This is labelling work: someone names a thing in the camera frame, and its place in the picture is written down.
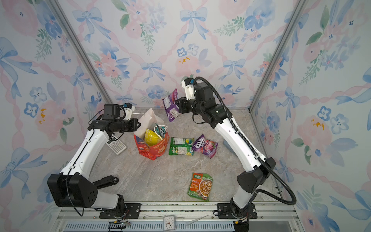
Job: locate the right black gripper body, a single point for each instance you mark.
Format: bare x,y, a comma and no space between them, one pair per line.
192,107

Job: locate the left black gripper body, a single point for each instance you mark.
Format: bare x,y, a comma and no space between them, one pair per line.
125,125

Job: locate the purple snack packet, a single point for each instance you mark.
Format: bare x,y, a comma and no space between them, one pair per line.
172,110

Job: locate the red paper gift bag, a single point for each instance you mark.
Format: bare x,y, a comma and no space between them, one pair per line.
148,121

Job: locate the yellow snack packet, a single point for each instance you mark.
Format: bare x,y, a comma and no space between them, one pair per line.
151,139

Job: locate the teal snack packet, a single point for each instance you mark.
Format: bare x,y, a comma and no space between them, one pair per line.
160,130

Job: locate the green snack packet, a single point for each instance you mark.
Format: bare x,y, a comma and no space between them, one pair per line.
181,146

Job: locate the purple Fox's candy bag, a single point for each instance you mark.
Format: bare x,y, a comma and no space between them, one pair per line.
205,146

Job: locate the green noodle packet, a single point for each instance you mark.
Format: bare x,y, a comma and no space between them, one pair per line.
200,186

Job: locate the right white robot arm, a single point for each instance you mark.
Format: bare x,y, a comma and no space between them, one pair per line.
216,116

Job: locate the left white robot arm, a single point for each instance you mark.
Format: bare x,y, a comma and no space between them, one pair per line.
71,187

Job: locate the white calculator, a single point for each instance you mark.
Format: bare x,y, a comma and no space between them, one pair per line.
116,146

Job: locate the black stapler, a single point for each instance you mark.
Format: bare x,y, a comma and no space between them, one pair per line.
106,182

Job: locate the small white clock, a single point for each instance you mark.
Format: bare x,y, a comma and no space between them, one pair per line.
169,223

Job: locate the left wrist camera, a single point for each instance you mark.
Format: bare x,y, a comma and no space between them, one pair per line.
118,112

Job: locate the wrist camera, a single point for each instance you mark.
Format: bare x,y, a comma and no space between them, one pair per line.
200,92
118,112

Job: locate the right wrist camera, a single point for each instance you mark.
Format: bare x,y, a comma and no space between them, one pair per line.
200,92

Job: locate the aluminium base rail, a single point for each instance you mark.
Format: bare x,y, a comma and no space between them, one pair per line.
190,217

